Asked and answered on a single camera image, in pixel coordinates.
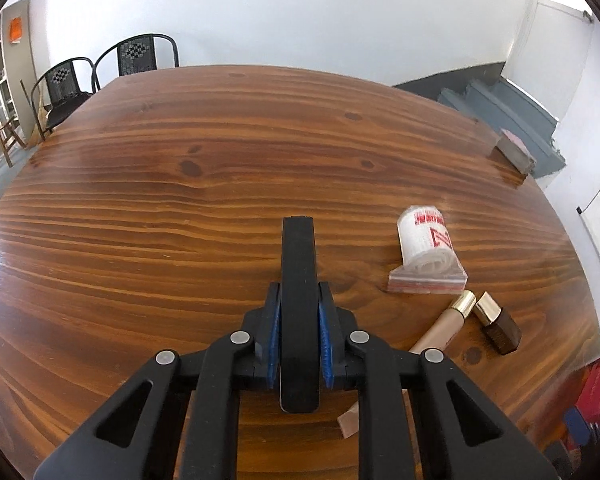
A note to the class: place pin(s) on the black metal chair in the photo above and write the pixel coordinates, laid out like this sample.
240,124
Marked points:
62,85
137,57

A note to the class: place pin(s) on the wooden stool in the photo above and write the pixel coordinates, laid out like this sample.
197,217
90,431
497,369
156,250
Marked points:
0,142

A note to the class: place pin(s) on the white glass cabinet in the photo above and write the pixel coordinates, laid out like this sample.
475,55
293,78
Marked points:
0,70

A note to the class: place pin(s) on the beige sachet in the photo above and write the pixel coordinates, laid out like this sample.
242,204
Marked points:
350,417

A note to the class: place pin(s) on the black rectangular case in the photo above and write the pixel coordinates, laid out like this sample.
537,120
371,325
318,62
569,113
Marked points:
300,285

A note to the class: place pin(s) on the orange sign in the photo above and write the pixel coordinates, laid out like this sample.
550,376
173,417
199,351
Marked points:
16,30

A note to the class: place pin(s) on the stack of pink cards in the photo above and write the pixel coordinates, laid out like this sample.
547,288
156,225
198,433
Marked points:
516,152

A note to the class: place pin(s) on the white red plastic bag roll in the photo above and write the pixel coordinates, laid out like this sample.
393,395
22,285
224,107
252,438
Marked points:
425,240

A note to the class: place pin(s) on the grey stairs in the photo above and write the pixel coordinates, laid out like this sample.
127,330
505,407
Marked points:
510,110

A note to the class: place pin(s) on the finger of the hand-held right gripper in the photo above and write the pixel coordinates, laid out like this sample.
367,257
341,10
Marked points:
579,427

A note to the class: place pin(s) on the broom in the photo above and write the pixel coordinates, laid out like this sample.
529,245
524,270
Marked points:
37,120

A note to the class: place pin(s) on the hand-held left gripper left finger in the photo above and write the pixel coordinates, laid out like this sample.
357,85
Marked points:
275,340

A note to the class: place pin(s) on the brown bottle gold cap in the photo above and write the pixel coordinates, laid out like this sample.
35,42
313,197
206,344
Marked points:
500,327

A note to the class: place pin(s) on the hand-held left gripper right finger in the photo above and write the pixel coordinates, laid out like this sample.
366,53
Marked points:
325,345

